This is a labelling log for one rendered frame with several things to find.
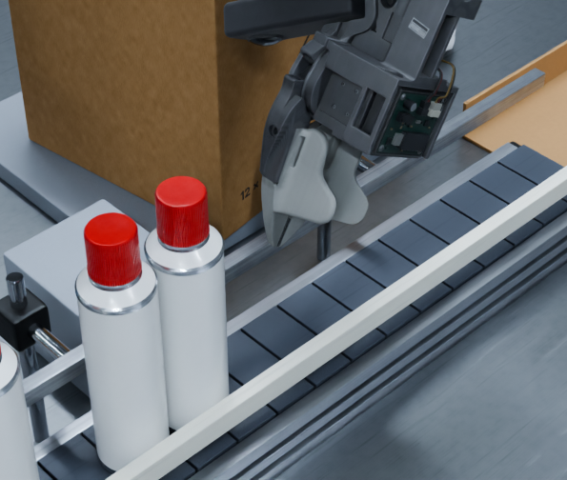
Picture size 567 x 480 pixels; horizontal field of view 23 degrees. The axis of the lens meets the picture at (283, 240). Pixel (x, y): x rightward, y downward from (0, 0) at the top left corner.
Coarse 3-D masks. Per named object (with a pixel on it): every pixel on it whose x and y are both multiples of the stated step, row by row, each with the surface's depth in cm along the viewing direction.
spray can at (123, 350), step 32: (96, 224) 84; (128, 224) 84; (96, 256) 84; (128, 256) 84; (96, 288) 86; (128, 288) 86; (96, 320) 86; (128, 320) 86; (96, 352) 88; (128, 352) 88; (160, 352) 90; (96, 384) 90; (128, 384) 90; (160, 384) 92; (96, 416) 93; (128, 416) 92; (160, 416) 93; (96, 448) 96; (128, 448) 94
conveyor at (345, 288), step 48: (480, 192) 119; (384, 240) 115; (432, 240) 115; (336, 288) 110; (384, 288) 111; (240, 336) 106; (288, 336) 106; (384, 336) 106; (240, 384) 103; (240, 432) 99
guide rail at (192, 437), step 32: (544, 192) 114; (480, 224) 111; (512, 224) 112; (448, 256) 108; (416, 288) 106; (352, 320) 102; (384, 320) 105; (320, 352) 101; (256, 384) 98; (288, 384) 100; (224, 416) 96; (160, 448) 93; (192, 448) 95
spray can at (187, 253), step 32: (160, 192) 87; (192, 192) 87; (160, 224) 87; (192, 224) 87; (160, 256) 88; (192, 256) 88; (160, 288) 90; (192, 288) 89; (224, 288) 92; (160, 320) 92; (192, 320) 91; (224, 320) 93; (192, 352) 93; (224, 352) 95; (192, 384) 95; (224, 384) 97; (192, 416) 97
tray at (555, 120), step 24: (552, 72) 140; (480, 96) 132; (528, 96) 138; (552, 96) 138; (504, 120) 135; (528, 120) 135; (552, 120) 135; (480, 144) 132; (528, 144) 132; (552, 144) 132
